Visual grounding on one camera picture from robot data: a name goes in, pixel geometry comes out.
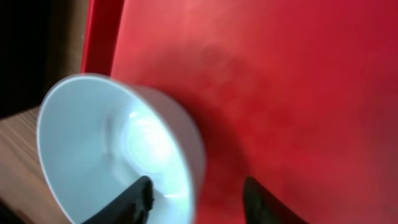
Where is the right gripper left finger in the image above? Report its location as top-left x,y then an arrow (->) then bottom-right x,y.
83,176 -> 154,224

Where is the red serving tray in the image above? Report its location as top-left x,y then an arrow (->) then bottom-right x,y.
81,0 -> 397,223

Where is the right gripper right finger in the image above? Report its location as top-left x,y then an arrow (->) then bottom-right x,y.
243,177 -> 307,224

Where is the small light blue bowl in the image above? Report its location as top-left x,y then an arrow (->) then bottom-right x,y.
36,73 -> 206,223

